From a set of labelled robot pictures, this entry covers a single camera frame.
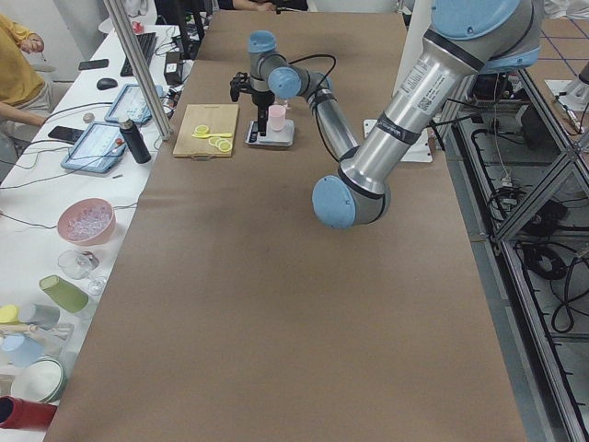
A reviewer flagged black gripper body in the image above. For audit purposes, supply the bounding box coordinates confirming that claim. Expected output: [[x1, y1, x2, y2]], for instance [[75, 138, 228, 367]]
[[229, 72, 275, 108]]

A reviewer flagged pink plastic cup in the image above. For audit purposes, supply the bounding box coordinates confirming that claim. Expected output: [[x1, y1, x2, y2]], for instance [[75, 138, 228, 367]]
[[268, 104, 286, 132]]

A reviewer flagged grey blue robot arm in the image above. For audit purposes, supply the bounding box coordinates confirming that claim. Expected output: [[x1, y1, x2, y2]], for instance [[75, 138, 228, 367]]
[[230, 1, 544, 228]]

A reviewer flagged digital kitchen scale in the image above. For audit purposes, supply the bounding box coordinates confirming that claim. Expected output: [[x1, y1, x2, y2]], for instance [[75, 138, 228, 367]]
[[245, 119, 295, 148]]

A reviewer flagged green cup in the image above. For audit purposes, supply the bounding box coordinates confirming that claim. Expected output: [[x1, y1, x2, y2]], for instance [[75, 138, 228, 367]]
[[39, 274, 88, 314]]

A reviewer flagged grey cup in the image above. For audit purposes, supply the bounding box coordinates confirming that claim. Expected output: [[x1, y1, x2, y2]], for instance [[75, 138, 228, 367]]
[[18, 303, 61, 330]]

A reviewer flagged yellow cup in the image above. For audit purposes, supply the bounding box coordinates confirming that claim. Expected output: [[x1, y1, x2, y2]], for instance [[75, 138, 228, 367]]
[[0, 304, 20, 325]]

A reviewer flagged light blue cup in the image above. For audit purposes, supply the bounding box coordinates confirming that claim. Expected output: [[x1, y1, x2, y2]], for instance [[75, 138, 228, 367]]
[[1, 333, 44, 367]]

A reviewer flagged red cup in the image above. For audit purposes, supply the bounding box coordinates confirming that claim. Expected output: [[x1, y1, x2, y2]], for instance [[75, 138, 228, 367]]
[[1, 396, 57, 431]]

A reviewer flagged bamboo cutting board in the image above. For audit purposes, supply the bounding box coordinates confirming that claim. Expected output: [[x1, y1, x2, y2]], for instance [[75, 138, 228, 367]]
[[172, 104, 239, 158]]

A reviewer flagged yellow plastic knife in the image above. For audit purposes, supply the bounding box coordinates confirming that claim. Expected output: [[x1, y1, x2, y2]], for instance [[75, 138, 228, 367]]
[[191, 133, 233, 139]]

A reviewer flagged black water bottle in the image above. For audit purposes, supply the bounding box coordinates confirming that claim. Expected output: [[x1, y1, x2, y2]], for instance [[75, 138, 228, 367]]
[[118, 116, 152, 164]]

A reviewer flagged black keyboard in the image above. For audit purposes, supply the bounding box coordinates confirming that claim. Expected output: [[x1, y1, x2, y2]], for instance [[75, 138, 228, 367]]
[[120, 31, 158, 78]]

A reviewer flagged blue teach pendant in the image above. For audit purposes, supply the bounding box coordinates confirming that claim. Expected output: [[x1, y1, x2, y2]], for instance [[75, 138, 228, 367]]
[[61, 122, 126, 174], [104, 84, 152, 125]]

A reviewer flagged black computer mouse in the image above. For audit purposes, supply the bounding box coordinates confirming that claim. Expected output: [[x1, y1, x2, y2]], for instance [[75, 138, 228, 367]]
[[96, 77, 118, 91]]

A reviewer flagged pink bowl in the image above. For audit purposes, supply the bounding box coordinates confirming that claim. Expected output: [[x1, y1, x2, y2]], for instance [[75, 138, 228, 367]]
[[57, 198, 116, 246]]

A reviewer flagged wine glass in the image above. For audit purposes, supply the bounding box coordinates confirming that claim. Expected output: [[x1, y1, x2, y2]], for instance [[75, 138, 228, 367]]
[[57, 250, 107, 297]]

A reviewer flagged person in yellow shirt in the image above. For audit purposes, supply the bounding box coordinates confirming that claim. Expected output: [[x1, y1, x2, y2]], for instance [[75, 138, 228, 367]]
[[1, 16, 59, 178]]

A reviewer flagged white green bowl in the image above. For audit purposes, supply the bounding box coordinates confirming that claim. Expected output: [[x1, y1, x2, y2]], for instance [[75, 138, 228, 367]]
[[10, 358, 67, 403]]

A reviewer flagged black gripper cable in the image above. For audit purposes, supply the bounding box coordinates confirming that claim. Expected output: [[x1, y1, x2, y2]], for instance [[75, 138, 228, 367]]
[[284, 53, 341, 160]]

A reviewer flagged aluminium frame post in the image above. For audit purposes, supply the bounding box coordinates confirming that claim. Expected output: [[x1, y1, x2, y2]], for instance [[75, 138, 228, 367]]
[[103, 0, 172, 141]]

